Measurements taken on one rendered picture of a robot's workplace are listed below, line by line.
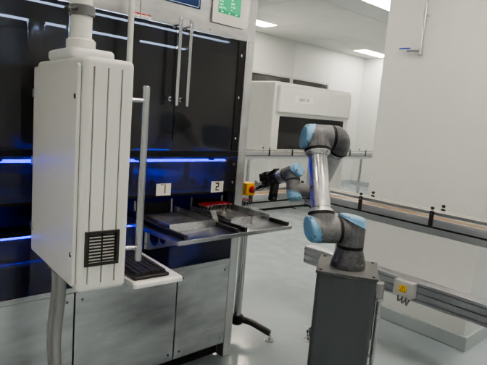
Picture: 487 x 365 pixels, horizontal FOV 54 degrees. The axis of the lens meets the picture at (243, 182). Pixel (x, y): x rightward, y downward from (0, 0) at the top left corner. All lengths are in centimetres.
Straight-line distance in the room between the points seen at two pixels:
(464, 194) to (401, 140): 58
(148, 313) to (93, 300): 32
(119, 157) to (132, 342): 120
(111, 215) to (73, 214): 12
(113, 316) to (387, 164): 221
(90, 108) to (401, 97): 253
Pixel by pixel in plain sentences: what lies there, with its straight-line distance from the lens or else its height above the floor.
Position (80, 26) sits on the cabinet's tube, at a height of 166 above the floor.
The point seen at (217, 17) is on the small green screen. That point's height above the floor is 188.
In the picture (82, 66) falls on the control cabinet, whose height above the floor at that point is 151.
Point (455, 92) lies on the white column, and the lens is 344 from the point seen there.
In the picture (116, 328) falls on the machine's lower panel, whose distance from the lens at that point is 245.
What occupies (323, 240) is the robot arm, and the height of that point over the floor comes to 92.
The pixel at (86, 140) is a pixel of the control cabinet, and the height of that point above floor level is 129.
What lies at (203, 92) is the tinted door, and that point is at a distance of 247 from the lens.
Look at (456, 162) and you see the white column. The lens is 341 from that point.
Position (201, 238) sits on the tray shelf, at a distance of 204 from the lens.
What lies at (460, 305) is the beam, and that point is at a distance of 287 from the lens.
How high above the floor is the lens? 141
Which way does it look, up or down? 8 degrees down
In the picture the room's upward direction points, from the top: 5 degrees clockwise
